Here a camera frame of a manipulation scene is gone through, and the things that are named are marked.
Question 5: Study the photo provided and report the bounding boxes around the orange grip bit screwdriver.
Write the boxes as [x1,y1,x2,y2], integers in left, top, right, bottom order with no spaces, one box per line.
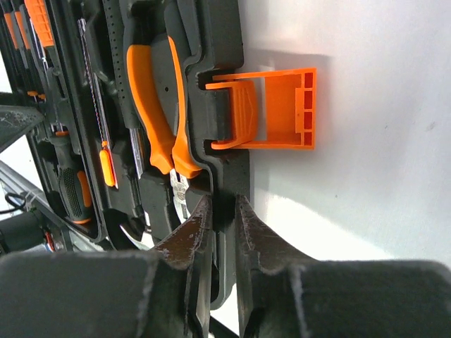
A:
[25,0,61,68]

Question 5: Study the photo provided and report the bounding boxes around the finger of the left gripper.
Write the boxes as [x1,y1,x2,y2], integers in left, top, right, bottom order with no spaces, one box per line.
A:
[0,105,44,153]

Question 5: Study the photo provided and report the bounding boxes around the black orange handled screwdriver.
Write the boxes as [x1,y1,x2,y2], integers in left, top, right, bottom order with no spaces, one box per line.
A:
[39,42,93,225]

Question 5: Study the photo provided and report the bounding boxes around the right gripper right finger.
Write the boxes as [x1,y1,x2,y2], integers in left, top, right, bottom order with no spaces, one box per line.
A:
[235,196,450,337]

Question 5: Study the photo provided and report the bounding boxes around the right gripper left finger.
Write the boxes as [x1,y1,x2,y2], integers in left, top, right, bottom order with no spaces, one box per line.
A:
[1,196,213,337]

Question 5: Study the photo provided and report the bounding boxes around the black plastic tool case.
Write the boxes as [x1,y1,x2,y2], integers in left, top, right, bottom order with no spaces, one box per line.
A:
[1,1,316,310]

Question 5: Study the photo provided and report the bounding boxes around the black handled claw hammer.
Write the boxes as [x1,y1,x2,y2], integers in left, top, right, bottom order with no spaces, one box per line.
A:
[102,1,153,250]

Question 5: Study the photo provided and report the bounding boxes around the orange handled needle-nose pliers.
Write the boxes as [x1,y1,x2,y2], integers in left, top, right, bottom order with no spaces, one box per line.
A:
[126,34,202,223]

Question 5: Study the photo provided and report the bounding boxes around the small orange black precision screwdriver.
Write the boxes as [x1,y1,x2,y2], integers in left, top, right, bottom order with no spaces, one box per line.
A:
[4,13,19,51]

